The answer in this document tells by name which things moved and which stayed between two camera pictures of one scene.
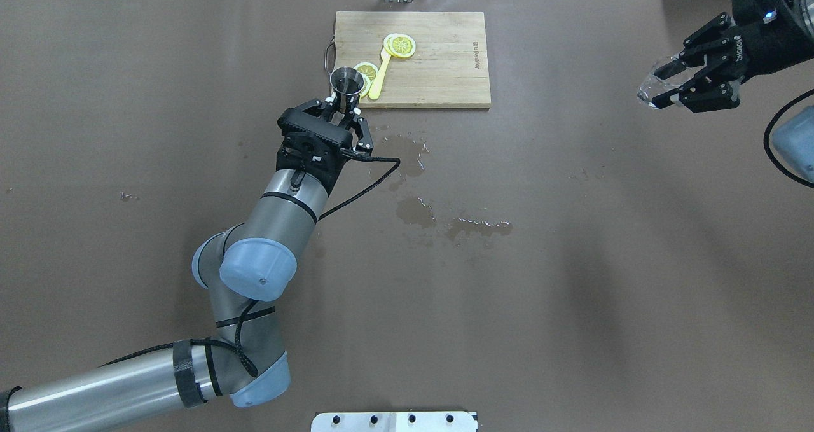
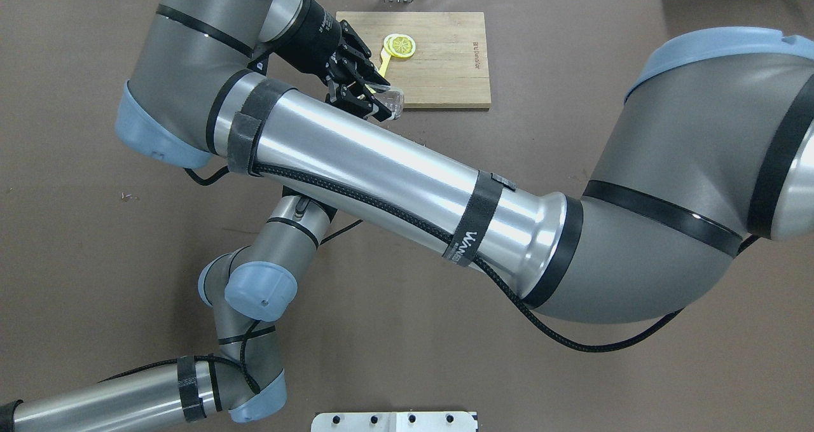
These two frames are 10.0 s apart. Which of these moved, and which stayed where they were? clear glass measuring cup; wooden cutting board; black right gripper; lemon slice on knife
Moved: black right gripper; clear glass measuring cup
Stayed: lemon slice on knife; wooden cutting board
